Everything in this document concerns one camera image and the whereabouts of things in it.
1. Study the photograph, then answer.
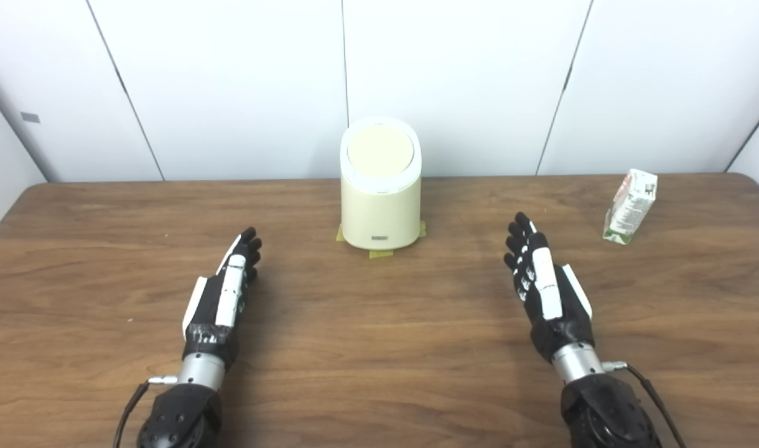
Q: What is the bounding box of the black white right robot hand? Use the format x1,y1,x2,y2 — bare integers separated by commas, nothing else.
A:
503,212,597,363

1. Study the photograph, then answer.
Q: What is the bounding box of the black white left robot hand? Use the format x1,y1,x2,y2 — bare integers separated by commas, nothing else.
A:
182,226,263,372

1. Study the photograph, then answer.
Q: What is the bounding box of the white green milk carton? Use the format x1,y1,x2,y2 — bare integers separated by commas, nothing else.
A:
602,169,658,245

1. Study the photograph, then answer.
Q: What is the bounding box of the cream-colored round bin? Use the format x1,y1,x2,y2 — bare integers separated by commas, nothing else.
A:
340,116,422,251

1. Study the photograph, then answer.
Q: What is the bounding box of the cream round bin lid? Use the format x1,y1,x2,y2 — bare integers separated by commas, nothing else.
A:
347,124,415,178

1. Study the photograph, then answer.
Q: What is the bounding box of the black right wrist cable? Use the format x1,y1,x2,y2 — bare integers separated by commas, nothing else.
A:
602,361,687,448

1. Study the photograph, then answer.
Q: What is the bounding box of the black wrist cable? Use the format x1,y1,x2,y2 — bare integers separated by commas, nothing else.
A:
113,375,180,448
602,361,687,448

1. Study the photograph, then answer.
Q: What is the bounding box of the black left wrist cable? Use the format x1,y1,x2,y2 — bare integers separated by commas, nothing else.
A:
113,375,180,448

